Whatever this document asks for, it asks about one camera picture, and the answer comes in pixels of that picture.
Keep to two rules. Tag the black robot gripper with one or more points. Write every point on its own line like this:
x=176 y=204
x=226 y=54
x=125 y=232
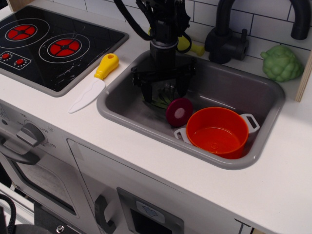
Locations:
x=163 y=63

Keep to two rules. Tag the purple toy beet half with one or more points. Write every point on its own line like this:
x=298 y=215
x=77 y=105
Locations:
x=178 y=109

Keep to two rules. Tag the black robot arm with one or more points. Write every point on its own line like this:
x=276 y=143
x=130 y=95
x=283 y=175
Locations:
x=168 y=21

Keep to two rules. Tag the grey plastic sink basin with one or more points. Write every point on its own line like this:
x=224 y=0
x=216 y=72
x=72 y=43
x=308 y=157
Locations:
x=212 y=85

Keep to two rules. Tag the orange toy pot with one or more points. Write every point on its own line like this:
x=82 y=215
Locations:
x=219 y=131

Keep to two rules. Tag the yellow green oil bottle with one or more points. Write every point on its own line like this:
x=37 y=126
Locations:
x=185 y=45

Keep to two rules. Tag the black toy faucet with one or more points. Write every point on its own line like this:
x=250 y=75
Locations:
x=223 y=46

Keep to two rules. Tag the black toy stove top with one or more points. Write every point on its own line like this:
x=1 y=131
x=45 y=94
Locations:
x=51 y=52

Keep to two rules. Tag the green toy artichoke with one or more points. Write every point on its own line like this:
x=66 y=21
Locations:
x=280 y=64

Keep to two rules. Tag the dishwasher control panel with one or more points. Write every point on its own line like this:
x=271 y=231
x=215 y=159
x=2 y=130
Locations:
x=143 y=217

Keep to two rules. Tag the wooden side panel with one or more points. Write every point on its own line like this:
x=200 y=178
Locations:
x=305 y=78

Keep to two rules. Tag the grey oven knob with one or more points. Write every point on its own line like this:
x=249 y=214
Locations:
x=31 y=135

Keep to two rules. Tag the toy oven door window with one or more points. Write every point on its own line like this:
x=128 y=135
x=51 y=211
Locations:
x=44 y=183

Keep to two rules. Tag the yellow handled toy knife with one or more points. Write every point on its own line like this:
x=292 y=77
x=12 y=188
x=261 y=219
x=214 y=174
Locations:
x=108 y=63

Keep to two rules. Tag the black cabinet door handle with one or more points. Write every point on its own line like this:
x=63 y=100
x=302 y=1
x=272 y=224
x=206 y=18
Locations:
x=100 y=205

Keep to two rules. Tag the grey oven door handle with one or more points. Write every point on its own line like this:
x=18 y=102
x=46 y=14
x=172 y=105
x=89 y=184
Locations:
x=28 y=158

